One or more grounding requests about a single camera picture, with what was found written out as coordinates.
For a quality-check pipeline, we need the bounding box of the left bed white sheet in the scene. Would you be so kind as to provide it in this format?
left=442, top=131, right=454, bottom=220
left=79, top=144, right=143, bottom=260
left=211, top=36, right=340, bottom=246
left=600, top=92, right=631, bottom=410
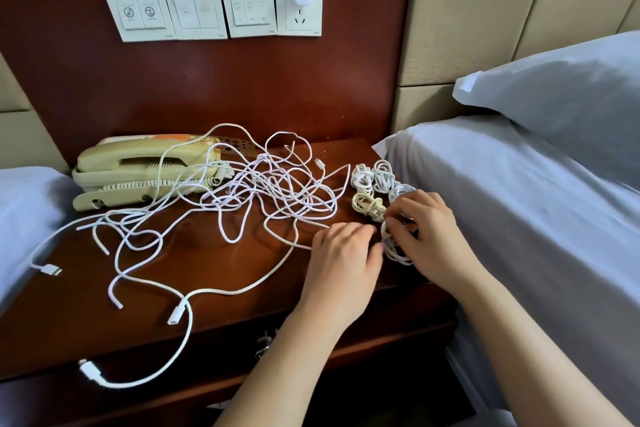
left=0, top=166, right=83, bottom=318

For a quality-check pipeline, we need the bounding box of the white triple rocker wall switch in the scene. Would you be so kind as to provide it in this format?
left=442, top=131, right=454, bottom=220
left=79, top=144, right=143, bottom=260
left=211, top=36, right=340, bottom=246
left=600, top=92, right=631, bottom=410
left=220, top=0, right=278, bottom=39

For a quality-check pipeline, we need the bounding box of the wooden nightstand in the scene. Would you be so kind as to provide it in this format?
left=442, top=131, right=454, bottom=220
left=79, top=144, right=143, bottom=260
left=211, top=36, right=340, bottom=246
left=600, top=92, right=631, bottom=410
left=0, top=136, right=461, bottom=427

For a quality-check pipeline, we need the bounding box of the cream cable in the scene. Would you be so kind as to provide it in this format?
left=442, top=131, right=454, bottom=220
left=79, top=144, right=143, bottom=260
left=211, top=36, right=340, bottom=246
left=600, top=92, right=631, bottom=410
left=352, top=192, right=389, bottom=225

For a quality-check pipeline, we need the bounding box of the dark wooden wall panel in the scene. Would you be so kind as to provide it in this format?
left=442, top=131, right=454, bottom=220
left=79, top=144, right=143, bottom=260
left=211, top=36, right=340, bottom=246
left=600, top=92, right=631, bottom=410
left=0, top=0, right=416, bottom=165

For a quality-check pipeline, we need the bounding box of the bed white sheet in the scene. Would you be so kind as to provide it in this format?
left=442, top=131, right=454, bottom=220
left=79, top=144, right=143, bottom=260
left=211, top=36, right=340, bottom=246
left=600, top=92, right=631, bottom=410
left=0, top=166, right=83, bottom=318
left=372, top=113, right=640, bottom=427

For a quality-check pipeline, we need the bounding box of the metal ring drawer handle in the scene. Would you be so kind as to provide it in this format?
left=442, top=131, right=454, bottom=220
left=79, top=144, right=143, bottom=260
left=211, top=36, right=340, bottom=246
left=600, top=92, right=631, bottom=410
left=255, top=330, right=278, bottom=359

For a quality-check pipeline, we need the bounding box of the person's right hand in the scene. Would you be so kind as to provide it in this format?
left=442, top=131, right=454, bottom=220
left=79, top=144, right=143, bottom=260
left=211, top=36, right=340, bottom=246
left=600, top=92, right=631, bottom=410
left=383, top=189, right=491, bottom=293

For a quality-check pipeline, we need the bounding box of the person's left forearm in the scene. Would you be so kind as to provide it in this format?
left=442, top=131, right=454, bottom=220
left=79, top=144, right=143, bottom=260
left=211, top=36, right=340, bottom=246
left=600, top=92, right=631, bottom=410
left=215, top=314, right=366, bottom=427

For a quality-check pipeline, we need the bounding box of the beige padded headboard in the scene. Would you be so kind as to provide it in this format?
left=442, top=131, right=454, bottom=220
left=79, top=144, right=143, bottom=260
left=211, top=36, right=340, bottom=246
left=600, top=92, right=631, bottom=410
left=0, top=51, right=69, bottom=175
left=390, top=0, right=640, bottom=133

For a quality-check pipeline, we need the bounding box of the person's left hand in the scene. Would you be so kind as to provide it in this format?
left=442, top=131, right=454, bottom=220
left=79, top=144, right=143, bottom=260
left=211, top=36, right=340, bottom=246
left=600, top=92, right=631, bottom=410
left=298, top=222, right=386, bottom=338

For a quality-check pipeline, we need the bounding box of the dark wooden drawer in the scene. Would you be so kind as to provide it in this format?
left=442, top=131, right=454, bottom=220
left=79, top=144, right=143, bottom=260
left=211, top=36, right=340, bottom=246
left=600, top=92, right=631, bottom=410
left=90, top=302, right=456, bottom=427

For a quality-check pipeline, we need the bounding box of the white two-button wall switch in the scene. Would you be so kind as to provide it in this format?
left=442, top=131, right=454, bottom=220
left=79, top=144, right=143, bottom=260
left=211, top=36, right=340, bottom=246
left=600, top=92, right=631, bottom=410
left=99, top=0, right=177, bottom=43

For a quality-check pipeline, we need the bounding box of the white double rocker wall switch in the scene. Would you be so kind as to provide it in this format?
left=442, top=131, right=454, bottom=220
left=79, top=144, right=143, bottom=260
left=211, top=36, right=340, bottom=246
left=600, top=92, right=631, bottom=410
left=162, top=0, right=229, bottom=41

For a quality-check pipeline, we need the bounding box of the white pillow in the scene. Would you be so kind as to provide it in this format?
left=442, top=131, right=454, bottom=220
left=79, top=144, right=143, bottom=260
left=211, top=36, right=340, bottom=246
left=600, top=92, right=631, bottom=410
left=453, top=31, right=640, bottom=193

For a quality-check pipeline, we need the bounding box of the right bed white sheet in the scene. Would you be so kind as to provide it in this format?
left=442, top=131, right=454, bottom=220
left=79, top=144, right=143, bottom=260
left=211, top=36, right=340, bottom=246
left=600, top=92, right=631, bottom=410
left=372, top=113, right=640, bottom=427

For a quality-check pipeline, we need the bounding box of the tangle of white cables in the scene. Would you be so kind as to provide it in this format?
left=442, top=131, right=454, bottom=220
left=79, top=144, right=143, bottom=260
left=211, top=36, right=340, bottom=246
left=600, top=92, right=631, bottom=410
left=78, top=123, right=353, bottom=308

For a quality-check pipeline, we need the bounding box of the beige corded telephone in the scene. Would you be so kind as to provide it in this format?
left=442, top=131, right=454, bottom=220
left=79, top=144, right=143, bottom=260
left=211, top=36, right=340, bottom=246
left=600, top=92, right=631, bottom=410
left=72, top=133, right=236, bottom=213

